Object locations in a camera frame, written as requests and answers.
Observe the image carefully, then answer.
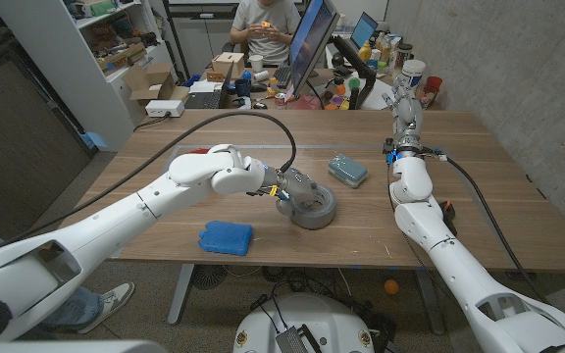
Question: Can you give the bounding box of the small closed cardboard box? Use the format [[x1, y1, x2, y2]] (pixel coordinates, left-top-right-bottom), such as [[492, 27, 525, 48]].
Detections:
[[211, 51, 246, 79]]

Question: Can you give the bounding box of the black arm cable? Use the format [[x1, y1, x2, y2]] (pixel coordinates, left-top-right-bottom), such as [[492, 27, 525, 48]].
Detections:
[[0, 110, 297, 252], [422, 146, 552, 306]]

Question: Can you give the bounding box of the white power box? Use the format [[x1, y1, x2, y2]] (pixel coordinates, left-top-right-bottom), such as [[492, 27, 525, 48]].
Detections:
[[144, 99, 185, 119]]

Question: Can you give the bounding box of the teal soap box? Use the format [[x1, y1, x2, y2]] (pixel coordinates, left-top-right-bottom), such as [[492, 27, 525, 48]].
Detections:
[[327, 153, 370, 189]]

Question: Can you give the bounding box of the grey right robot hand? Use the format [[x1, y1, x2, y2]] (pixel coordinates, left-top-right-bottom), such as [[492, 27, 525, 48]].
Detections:
[[381, 73, 425, 157]]

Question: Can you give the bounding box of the seated person grey shirt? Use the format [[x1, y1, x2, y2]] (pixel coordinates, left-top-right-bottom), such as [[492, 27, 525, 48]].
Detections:
[[228, 0, 302, 68]]

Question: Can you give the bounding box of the standing person in jeans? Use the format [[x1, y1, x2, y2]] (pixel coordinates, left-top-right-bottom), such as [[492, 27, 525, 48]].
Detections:
[[0, 22, 136, 339]]

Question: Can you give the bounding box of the white robot chest shell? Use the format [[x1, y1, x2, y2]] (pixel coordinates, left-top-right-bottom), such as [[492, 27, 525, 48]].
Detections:
[[0, 339, 169, 353]]

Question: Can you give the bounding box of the blue ice pack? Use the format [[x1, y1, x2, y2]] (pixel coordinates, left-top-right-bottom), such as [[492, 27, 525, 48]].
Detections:
[[197, 220, 254, 257]]

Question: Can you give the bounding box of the grey table leg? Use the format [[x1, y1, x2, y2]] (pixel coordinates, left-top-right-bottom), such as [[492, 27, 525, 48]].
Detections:
[[167, 264, 195, 326], [414, 269, 446, 336]]

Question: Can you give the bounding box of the tilted computer monitor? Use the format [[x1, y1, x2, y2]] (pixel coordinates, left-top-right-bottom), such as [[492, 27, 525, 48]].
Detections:
[[289, 0, 341, 97]]

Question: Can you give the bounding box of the white shelf unit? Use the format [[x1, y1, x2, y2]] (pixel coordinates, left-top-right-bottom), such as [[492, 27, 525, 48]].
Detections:
[[0, 0, 174, 151]]

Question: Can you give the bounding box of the black laptop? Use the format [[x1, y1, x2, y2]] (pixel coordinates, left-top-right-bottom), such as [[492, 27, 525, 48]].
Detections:
[[183, 61, 234, 110]]

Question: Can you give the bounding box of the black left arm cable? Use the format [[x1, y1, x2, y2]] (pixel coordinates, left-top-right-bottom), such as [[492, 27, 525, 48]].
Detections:
[[0, 110, 297, 252]]

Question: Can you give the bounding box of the dark blue mug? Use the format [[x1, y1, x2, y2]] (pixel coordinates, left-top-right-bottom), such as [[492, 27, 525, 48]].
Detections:
[[233, 77, 253, 98]]

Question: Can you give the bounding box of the open laptop blue screen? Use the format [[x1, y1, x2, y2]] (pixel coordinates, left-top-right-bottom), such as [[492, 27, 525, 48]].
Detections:
[[349, 11, 380, 50]]

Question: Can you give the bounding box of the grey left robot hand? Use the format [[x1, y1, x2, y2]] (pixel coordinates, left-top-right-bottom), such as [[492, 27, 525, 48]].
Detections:
[[262, 166, 331, 220]]

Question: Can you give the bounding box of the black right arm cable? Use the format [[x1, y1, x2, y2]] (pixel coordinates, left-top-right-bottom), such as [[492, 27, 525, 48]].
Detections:
[[422, 146, 552, 306]]

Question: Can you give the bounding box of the black keyboard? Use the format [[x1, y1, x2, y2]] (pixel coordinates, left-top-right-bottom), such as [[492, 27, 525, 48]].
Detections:
[[272, 63, 293, 89]]

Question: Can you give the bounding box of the black orange clamp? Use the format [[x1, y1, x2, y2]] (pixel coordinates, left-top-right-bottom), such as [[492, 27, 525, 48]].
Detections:
[[437, 199, 458, 236]]

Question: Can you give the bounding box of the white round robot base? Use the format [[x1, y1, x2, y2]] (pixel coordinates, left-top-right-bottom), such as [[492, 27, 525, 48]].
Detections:
[[232, 292, 377, 353]]

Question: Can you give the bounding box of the grey duct tape roll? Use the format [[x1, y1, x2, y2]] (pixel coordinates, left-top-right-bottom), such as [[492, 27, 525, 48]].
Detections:
[[289, 183, 337, 230]]

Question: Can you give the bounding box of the white labelled canister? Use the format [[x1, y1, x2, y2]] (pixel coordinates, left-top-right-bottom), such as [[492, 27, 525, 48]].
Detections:
[[399, 58, 427, 105]]

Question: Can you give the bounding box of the open cardboard box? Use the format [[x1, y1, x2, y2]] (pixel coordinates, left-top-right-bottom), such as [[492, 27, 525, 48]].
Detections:
[[121, 62, 190, 107]]

